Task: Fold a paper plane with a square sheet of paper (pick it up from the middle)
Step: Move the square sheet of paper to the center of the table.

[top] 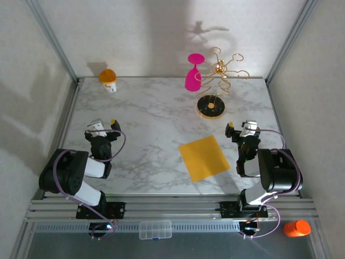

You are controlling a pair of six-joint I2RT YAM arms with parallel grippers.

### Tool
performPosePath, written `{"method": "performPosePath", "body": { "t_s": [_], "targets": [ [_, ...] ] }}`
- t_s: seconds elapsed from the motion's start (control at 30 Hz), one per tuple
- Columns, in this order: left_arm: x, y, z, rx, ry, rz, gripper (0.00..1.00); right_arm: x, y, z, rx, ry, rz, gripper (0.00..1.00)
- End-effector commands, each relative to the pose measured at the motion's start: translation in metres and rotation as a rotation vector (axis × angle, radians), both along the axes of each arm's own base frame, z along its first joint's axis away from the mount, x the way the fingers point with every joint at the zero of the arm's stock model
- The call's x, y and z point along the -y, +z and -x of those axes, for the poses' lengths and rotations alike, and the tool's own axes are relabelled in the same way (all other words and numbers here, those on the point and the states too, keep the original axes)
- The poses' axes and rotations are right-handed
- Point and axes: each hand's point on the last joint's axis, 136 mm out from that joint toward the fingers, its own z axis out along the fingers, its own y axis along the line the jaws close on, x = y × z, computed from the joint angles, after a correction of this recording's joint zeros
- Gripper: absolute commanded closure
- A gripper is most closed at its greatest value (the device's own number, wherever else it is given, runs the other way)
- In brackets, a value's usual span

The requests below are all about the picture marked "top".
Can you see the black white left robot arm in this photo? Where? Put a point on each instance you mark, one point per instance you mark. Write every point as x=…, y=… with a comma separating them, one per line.
x=67, y=172

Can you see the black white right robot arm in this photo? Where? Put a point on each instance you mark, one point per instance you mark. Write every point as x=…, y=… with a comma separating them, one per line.
x=280, y=172

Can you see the white cup with orange lid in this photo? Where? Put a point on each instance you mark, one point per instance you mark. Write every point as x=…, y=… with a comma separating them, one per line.
x=109, y=81

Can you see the pink wine glass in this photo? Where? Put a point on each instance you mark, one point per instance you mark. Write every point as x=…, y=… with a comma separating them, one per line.
x=192, y=79

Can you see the black controller box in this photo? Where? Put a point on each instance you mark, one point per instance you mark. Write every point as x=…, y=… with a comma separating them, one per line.
x=249, y=229
x=98, y=229

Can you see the orange plastic cup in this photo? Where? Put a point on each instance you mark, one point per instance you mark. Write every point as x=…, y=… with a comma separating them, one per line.
x=296, y=228

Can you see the clear plastic compartment box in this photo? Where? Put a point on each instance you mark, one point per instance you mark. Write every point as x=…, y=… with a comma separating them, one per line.
x=155, y=230

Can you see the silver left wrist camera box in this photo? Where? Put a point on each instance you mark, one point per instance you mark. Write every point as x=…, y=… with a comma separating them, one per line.
x=97, y=127

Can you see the aluminium side rail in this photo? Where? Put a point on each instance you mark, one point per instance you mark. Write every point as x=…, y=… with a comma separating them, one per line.
x=67, y=121
x=274, y=108

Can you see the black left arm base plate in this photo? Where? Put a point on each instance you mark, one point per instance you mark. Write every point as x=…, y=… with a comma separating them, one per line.
x=118, y=210

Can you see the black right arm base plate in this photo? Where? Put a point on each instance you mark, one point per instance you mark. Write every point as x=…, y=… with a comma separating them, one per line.
x=227, y=211

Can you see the aluminium mounting rail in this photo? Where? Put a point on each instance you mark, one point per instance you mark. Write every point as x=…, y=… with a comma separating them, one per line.
x=175, y=207

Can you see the aluminium frame post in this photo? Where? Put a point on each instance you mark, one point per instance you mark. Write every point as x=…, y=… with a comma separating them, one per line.
x=290, y=40
x=54, y=40

